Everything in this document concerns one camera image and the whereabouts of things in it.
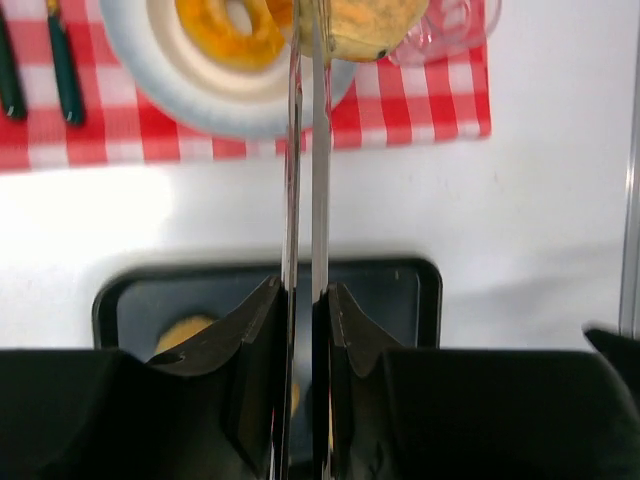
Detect orange glazed donut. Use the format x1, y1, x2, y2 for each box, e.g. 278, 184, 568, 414
174, 0, 285, 72

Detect gold fork black handle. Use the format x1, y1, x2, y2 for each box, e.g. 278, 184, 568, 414
0, 12, 27, 121

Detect small round bun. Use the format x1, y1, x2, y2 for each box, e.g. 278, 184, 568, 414
154, 314, 216, 356

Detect metal tongs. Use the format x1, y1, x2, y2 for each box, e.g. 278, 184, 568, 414
267, 1, 332, 479

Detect oval speckled bread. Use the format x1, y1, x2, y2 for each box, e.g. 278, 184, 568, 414
291, 0, 430, 65

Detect red checkered cloth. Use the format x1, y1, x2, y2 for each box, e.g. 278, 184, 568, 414
1, 1, 491, 173

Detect gold spoon black handle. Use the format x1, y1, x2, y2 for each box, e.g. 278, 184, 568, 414
45, 0, 86, 127

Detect aluminium rail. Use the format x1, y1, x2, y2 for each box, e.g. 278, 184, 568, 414
617, 0, 640, 335

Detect black baking tray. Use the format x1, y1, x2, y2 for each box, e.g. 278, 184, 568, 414
92, 257, 442, 465

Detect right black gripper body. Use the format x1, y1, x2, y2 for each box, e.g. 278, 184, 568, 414
584, 327, 640, 385

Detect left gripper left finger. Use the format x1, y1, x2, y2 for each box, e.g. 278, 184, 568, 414
148, 276, 285, 479

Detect clear plastic cup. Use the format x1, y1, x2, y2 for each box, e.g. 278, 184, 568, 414
389, 0, 502, 66

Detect white paper plate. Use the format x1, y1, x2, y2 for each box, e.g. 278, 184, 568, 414
98, 0, 359, 141

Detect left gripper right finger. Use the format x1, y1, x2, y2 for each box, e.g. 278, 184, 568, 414
312, 283, 415, 479

